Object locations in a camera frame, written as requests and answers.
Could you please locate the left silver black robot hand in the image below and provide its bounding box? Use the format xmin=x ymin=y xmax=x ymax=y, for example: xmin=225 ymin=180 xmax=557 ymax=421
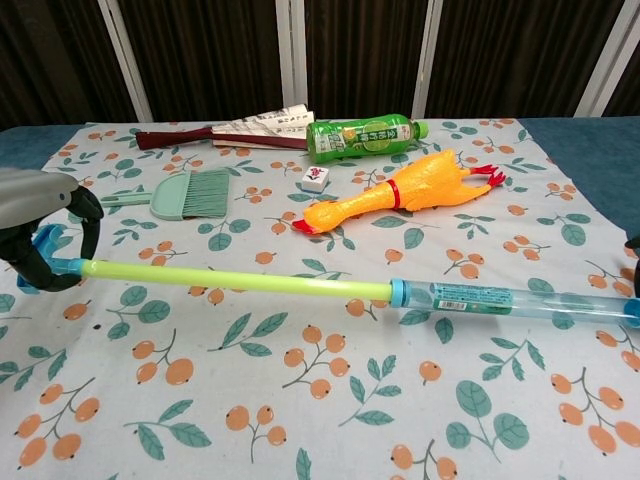
xmin=0 ymin=168 xmax=105 ymax=292

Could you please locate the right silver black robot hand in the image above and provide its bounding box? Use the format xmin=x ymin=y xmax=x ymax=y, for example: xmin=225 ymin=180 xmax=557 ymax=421
xmin=624 ymin=237 xmax=640 ymax=296

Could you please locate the clear blue plastic tube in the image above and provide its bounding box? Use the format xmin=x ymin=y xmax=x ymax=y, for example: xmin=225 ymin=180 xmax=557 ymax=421
xmin=388 ymin=278 xmax=640 ymax=329

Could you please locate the yellow-green plastic rod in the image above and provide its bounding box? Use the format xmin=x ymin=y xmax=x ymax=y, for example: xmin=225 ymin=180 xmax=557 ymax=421
xmin=17 ymin=224 xmax=395 ymax=304

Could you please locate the folding paper fan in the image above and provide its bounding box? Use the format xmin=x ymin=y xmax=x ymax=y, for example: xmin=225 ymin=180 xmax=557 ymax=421
xmin=135 ymin=102 xmax=319 ymax=152

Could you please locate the small green hand brush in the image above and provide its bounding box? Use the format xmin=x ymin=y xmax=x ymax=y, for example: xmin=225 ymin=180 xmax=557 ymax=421
xmin=99 ymin=168 xmax=232 ymax=219

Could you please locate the yellow rubber chicken toy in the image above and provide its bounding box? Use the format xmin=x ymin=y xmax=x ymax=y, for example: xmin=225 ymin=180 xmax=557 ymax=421
xmin=292 ymin=148 xmax=506 ymax=236

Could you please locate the white mahjong tile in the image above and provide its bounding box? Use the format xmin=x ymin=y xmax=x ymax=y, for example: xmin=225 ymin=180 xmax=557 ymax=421
xmin=300 ymin=164 xmax=332 ymax=194

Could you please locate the green plastic drink bottle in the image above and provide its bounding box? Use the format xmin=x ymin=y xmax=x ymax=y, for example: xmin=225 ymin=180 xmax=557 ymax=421
xmin=305 ymin=113 xmax=431 ymax=164

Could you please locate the floral fruit print tablecloth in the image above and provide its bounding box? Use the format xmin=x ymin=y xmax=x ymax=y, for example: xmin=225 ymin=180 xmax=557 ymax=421
xmin=0 ymin=118 xmax=640 ymax=480

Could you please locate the white frame post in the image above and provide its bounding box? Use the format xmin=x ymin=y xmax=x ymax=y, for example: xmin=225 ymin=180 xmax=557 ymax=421
xmin=412 ymin=0 xmax=443 ymax=120
xmin=97 ymin=0 xmax=154 ymax=123
xmin=276 ymin=0 xmax=308 ymax=117
xmin=574 ymin=0 xmax=640 ymax=119

